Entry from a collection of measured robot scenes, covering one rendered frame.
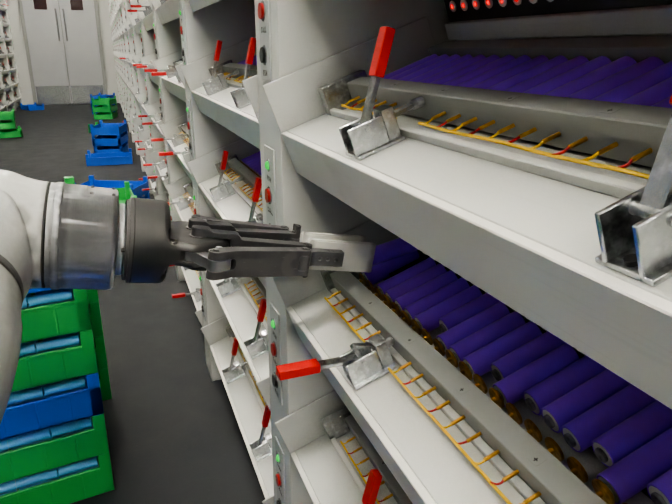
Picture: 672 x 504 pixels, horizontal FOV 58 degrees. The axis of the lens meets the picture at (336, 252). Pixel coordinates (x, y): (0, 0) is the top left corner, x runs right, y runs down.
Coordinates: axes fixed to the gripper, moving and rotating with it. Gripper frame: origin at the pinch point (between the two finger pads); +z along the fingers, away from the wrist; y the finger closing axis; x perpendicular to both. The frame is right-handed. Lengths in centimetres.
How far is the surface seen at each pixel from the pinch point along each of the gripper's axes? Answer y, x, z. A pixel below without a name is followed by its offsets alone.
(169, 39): 147, -21, -5
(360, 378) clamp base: -12.5, 7.3, -1.0
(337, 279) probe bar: 2.2, 3.7, 1.6
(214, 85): 58, -12, -5
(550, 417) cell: -26.9, 2.3, 5.6
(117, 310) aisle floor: 128, 60, -16
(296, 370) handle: -12.1, 6.6, -6.7
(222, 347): 72, 46, 6
